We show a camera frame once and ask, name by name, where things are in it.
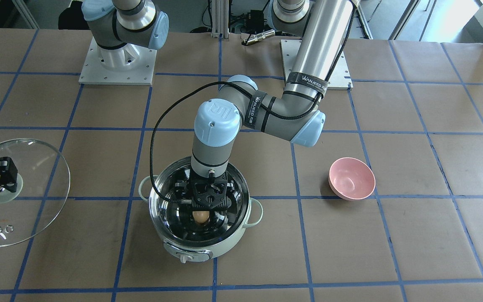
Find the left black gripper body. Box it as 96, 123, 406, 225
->
173, 175, 234, 211

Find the brown egg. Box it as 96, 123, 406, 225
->
192, 211, 210, 225

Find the glass pot lid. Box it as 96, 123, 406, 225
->
0, 139, 70, 247

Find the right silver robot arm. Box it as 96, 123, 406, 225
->
0, 0, 169, 195

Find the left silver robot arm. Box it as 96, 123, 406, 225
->
164, 0, 354, 211

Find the pale green cooking pot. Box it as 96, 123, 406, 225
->
148, 156, 263, 263

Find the pink bowl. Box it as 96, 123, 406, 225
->
328, 157, 376, 201

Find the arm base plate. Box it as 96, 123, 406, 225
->
78, 38, 157, 86
280, 39, 353, 90

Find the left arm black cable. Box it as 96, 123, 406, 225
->
149, 0, 357, 205

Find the aluminium frame post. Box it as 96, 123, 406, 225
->
210, 0, 230, 40

